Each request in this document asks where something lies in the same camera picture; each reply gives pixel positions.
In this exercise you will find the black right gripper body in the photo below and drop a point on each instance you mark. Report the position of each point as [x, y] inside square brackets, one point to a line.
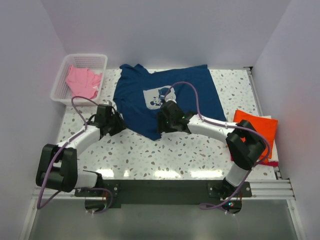
[165, 125]

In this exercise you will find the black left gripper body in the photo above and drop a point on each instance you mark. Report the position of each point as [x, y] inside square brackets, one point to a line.
[115, 123]

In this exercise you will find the navy blue printed t-shirt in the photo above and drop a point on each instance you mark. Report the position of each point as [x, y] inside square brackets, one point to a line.
[140, 94]

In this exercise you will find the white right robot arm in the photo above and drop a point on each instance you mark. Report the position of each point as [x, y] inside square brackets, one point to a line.
[244, 143]

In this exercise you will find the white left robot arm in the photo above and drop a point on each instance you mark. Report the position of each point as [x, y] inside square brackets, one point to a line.
[58, 164]

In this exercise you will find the pink t-shirt in basket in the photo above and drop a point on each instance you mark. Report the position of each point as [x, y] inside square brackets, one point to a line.
[83, 82]

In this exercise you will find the white plastic basket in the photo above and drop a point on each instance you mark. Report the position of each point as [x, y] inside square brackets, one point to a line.
[61, 92]

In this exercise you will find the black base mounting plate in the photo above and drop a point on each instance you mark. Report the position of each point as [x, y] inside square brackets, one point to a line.
[154, 192]

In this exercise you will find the orange folded t-shirt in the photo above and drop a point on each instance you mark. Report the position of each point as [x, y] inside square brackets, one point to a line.
[241, 115]

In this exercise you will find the white folded t-shirt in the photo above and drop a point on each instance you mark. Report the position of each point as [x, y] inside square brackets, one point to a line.
[267, 126]

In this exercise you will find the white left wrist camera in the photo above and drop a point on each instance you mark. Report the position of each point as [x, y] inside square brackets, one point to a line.
[108, 103]

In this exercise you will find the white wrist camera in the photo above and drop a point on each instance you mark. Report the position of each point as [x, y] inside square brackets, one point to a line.
[170, 99]
[108, 103]

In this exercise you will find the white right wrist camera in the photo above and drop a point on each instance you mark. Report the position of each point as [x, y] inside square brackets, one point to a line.
[170, 99]

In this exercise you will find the aluminium frame rail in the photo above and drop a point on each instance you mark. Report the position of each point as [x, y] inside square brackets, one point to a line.
[279, 189]

